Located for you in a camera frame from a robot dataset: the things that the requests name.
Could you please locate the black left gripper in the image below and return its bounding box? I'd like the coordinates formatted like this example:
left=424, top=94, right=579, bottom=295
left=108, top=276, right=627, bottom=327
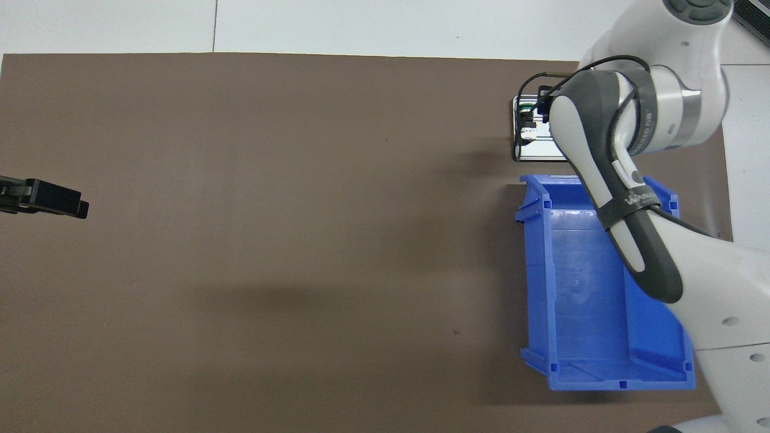
left=0, top=176, right=90, bottom=218

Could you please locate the silver metal tray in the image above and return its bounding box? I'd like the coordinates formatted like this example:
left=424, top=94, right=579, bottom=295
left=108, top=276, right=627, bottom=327
left=512, top=94, right=572, bottom=162

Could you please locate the blue plastic storage bin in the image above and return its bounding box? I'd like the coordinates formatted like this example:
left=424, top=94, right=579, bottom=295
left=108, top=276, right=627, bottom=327
left=516, top=174, right=697, bottom=392

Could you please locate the brown table mat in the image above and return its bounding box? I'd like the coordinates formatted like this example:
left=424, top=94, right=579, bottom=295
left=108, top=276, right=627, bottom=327
left=0, top=53, right=735, bottom=433

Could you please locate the grey ribbed device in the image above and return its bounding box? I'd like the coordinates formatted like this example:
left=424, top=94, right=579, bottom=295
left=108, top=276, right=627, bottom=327
left=731, top=0, right=770, bottom=31

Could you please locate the green push button switch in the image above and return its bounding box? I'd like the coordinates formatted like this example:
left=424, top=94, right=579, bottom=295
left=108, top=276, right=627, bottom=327
left=519, top=102, right=539, bottom=143

